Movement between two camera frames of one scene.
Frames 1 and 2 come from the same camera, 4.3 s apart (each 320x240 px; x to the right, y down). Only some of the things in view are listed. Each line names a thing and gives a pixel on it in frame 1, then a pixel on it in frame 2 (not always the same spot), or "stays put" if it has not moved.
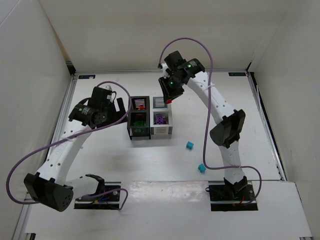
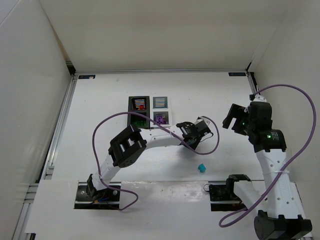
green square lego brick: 140,123 stays put
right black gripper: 170,92 → 233,118
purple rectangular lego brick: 159,119 stays put
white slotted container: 161,118 stays put
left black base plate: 110,199 stays put
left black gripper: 117,111 → 200,132
